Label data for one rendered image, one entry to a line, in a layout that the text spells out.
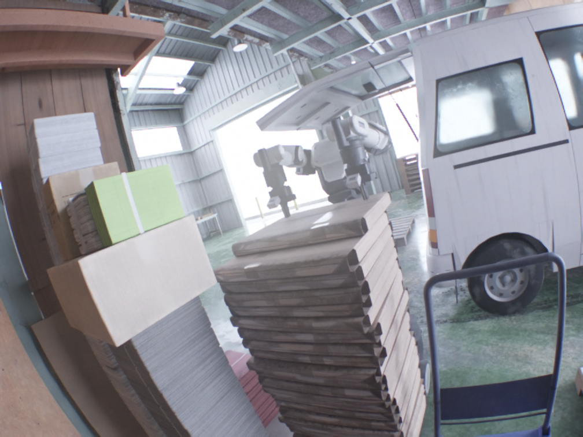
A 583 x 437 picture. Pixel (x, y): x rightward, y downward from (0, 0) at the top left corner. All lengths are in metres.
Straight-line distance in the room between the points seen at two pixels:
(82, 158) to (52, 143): 0.14
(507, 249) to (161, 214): 1.81
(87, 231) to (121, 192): 0.14
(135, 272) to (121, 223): 0.12
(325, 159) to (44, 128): 1.26
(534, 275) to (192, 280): 1.90
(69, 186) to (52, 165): 0.22
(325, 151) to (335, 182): 0.17
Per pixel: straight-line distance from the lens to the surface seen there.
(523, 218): 1.91
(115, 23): 1.60
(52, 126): 1.25
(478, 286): 2.05
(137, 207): 0.75
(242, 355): 1.62
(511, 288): 2.13
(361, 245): 0.75
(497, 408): 1.16
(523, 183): 1.87
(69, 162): 1.21
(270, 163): 1.16
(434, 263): 1.97
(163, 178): 0.81
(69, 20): 1.51
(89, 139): 1.27
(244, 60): 11.06
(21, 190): 1.63
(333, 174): 1.47
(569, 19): 2.17
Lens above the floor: 1.26
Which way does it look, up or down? 8 degrees down
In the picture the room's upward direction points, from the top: 18 degrees counter-clockwise
